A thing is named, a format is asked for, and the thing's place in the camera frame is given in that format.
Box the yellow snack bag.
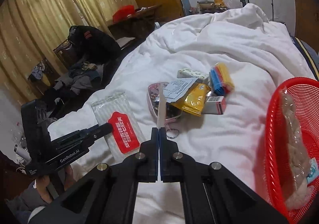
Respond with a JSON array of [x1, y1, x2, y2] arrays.
[[171, 83, 210, 117]]

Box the clear bag of brown plush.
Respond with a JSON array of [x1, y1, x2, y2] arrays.
[[280, 89, 315, 210]]

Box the white duvet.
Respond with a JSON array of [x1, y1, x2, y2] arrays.
[[47, 2, 316, 224]]

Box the floral tissue pack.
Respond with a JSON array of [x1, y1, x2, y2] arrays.
[[177, 68, 209, 84]]

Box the person's left hand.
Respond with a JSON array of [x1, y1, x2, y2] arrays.
[[35, 165, 75, 203]]

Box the white printed paper sachet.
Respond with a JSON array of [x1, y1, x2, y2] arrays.
[[156, 77, 199, 130]]

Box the cluttered shelf items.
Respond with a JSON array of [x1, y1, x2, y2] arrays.
[[181, 0, 250, 16]]

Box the beige curtains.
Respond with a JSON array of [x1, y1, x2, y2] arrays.
[[1, 0, 136, 105]]

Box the white red-label plastic pack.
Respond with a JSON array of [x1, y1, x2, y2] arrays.
[[91, 92, 146, 163]]

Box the pink patterned pouch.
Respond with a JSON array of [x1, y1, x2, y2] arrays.
[[146, 82, 184, 125]]

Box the small white red box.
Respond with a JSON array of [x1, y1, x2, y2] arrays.
[[202, 96, 226, 115]]

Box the red bag on desk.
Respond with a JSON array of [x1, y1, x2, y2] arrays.
[[112, 5, 136, 23]]

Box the red mesh basket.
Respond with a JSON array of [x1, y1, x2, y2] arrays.
[[264, 77, 318, 223]]

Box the pile of dark clothes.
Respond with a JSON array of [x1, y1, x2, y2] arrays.
[[41, 59, 104, 111]]

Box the blue yellow red cloth pack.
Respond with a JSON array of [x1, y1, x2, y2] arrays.
[[209, 63, 235, 96]]

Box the black backpack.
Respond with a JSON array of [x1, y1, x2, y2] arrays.
[[68, 25, 121, 65]]

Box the dark wooden desk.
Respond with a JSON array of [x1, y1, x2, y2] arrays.
[[108, 4, 162, 40]]

